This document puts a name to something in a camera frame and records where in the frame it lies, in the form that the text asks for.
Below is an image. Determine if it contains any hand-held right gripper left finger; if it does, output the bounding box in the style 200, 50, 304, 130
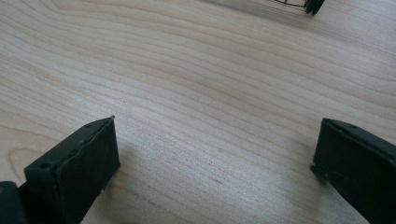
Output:
18, 115, 121, 224

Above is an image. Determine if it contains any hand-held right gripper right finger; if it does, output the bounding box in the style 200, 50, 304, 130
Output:
309, 118, 396, 224

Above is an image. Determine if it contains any black wire rack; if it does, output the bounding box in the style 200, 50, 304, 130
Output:
271, 0, 326, 17

